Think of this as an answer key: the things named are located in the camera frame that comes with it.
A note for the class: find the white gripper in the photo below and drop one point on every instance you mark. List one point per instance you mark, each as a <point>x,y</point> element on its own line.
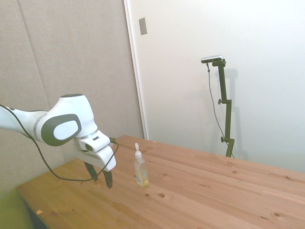
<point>101,160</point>

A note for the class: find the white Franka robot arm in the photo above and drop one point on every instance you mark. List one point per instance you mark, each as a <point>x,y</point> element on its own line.
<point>64,112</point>

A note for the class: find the clear sanitizer bottle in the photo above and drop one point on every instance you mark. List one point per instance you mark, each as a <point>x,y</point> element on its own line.
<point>140,169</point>

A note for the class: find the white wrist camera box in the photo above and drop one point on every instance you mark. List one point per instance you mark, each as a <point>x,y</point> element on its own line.
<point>94,142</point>

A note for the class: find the dark green camera stand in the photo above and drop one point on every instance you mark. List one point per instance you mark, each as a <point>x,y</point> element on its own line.
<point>226,107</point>

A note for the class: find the grey wall switch plate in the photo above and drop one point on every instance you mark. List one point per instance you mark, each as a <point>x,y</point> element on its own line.
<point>143,26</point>

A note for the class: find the grey exterior camera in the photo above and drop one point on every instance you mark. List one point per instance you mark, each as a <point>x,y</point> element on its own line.
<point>212,59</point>

